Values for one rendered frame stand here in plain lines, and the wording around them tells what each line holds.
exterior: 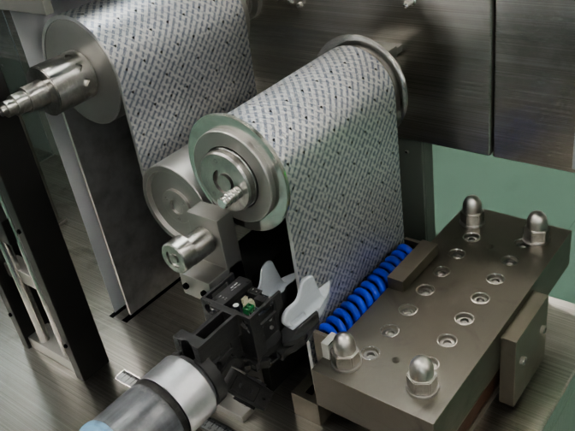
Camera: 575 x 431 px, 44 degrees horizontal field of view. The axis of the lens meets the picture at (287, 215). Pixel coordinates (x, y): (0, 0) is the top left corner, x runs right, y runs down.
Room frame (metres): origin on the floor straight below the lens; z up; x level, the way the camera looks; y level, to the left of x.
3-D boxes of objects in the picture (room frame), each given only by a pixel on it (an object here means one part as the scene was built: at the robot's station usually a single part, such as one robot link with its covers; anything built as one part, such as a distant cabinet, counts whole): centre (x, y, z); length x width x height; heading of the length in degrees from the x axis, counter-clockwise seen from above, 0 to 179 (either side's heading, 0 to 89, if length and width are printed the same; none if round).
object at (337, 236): (0.76, -0.08, 1.11); 0.23 x 0.01 x 0.18; 137
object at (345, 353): (0.62, -0.04, 1.05); 0.04 x 0.04 x 0.04
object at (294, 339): (0.62, 0.02, 1.09); 0.09 x 0.05 x 0.02; 128
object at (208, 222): (0.71, 0.10, 1.05); 0.06 x 0.05 x 0.31; 137
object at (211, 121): (0.72, 0.05, 1.25); 0.15 x 0.01 x 0.15; 47
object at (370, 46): (0.90, -0.12, 1.25); 0.15 x 0.01 x 0.15; 47
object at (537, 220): (0.80, -0.33, 1.05); 0.04 x 0.04 x 0.04
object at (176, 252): (0.68, 0.13, 1.18); 0.04 x 0.02 x 0.04; 47
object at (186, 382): (0.53, 0.14, 1.11); 0.08 x 0.05 x 0.08; 47
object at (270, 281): (0.69, 0.03, 1.11); 0.09 x 0.03 x 0.06; 146
